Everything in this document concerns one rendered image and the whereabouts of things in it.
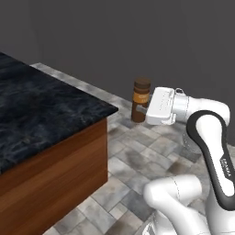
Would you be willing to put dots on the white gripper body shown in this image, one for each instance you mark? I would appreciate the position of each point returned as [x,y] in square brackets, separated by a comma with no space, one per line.
[160,105]

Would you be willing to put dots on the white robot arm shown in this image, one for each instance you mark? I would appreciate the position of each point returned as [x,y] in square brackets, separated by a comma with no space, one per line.
[211,159]

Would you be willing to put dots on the brown cinnamon bottle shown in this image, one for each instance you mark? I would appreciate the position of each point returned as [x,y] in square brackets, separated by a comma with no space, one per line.
[140,98]

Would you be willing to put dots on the wooden dining counter black top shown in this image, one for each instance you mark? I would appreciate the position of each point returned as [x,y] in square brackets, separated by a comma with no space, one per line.
[46,134]

